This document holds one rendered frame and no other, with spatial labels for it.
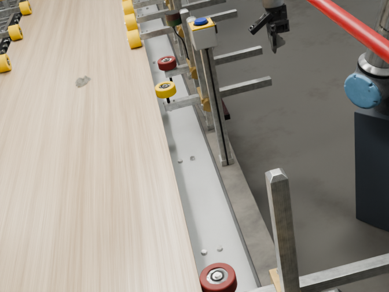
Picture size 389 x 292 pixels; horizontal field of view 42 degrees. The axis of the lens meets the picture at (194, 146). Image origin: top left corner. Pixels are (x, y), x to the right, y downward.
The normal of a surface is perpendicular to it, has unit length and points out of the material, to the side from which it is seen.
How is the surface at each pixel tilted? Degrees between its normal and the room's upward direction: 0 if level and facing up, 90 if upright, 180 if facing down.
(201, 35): 90
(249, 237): 0
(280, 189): 90
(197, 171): 0
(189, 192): 0
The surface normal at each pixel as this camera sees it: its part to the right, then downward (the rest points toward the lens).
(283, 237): 0.16, 0.51
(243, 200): -0.18, -0.82
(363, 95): -0.74, 0.53
